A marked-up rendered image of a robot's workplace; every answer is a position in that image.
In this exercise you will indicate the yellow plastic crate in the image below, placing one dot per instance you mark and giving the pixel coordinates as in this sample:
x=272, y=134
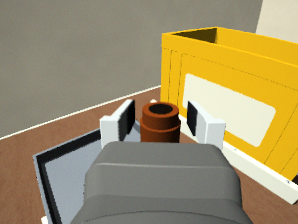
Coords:
x=255, y=95

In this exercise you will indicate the brown glass bottle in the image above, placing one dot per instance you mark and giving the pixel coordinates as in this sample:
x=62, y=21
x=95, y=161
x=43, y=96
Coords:
x=160, y=122

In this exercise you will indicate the light grey rectangular tray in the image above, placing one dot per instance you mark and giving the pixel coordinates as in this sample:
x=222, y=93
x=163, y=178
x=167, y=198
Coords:
x=61, y=173

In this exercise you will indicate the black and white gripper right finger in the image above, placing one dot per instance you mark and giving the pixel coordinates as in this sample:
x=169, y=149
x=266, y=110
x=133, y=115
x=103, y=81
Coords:
x=202, y=125

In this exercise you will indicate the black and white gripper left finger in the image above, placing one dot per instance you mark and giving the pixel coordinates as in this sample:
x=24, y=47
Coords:
x=117, y=126

